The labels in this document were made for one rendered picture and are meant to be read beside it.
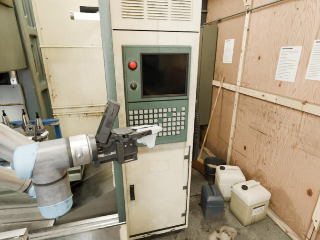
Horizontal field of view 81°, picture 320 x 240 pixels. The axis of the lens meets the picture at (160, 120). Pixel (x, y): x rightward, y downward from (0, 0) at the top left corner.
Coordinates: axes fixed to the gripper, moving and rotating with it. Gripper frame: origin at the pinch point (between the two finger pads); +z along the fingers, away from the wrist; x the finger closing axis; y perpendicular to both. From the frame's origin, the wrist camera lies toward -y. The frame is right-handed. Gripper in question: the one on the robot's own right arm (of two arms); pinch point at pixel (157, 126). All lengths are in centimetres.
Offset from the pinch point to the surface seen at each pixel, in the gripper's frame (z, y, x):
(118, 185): -5, 36, -37
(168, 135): 42, 27, -67
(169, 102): 42, 2, -63
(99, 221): -16, 60, -47
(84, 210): -22, 65, -69
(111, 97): -5.6, -7.6, -31.0
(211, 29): 180, -78, -169
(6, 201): -65, 57, -95
